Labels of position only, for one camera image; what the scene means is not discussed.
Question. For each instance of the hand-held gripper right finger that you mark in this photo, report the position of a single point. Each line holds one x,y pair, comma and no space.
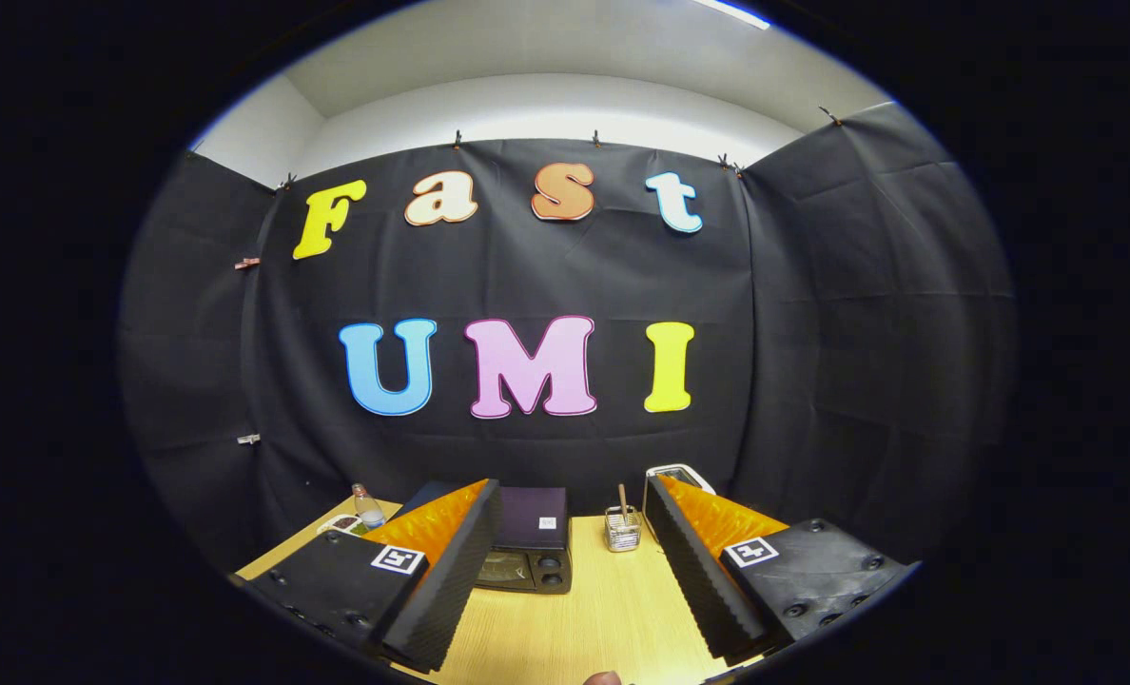
689,571

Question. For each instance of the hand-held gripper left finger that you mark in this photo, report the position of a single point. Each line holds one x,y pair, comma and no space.
451,580

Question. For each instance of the black toaster oven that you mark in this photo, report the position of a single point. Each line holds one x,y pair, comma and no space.
532,514

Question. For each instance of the white bread toaster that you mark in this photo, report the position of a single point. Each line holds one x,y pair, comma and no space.
684,474

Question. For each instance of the wooden stick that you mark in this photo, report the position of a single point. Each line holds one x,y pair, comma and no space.
623,497

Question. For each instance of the clear plastic water bottle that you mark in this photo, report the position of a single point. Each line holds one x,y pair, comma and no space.
368,511

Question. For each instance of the white divided snack dish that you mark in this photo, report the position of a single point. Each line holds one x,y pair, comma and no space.
340,524

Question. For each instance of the wooden clothes peg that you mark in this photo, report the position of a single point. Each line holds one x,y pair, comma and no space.
247,263

